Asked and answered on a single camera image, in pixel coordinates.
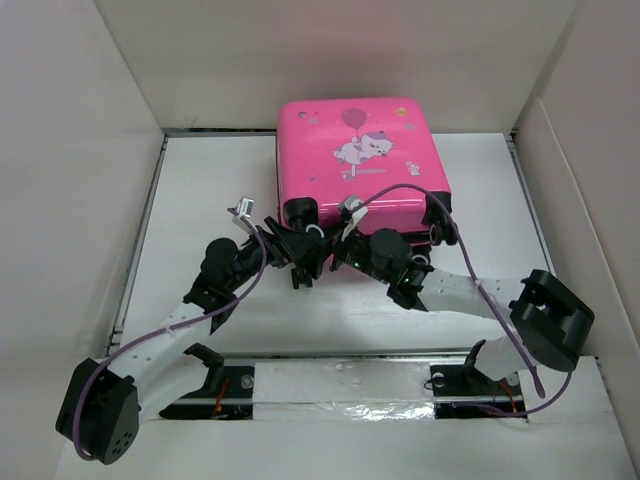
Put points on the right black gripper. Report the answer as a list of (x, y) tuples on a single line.
[(339, 248)]

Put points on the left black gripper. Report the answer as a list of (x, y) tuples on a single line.
[(292, 244)]

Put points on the pink hard-shell suitcase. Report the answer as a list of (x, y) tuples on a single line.
[(377, 149)]

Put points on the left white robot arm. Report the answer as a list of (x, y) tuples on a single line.
[(107, 400)]

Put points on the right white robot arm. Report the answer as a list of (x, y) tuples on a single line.
[(544, 322)]

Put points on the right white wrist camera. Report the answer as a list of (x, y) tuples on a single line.
[(352, 210)]

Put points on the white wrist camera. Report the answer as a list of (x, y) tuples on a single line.
[(352, 210), (243, 208)]

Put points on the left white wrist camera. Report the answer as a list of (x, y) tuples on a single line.
[(243, 208)]

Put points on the metal base rail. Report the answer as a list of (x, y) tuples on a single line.
[(457, 392)]

